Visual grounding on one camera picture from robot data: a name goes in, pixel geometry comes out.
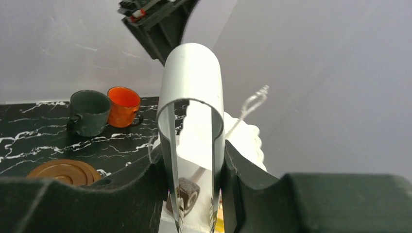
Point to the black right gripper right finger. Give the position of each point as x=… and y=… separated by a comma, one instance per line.
x=254, y=201

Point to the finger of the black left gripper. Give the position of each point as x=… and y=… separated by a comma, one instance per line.
x=158, y=25

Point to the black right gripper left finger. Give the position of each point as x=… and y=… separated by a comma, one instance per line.
x=127, y=201

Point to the chocolate swirl roll cake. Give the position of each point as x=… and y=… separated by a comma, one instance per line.
x=189, y=192

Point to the metal serving tongs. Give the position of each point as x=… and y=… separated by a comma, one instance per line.
x=191, y=72

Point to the white three-tier cake stand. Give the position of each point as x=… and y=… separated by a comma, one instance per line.
x=194, y=153

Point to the yellow layered cake piece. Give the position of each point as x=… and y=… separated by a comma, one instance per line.
x=219, y=227

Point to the brown round wooden lid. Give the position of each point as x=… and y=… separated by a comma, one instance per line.
x=73, y=172

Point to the orange plastic cup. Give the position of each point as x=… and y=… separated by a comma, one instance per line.
x=125, y=105

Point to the dark green cup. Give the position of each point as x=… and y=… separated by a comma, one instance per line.
x=88, y=113

